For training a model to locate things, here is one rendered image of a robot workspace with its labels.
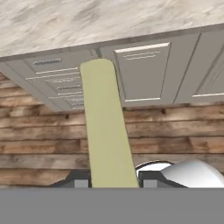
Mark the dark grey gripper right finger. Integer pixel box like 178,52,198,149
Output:
136,170,188,189

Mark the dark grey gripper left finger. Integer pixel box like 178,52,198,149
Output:
47,170,93,189

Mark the grey drawer front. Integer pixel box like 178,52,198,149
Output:
27,73,85,96
5,52,93,79
47,93,86,111

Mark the grey panelled cupboard door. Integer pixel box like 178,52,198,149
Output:
174,27,224,105
100,32,203,108

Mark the grey bar drawer handle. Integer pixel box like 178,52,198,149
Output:
32,58,63,67
56,84,83,90

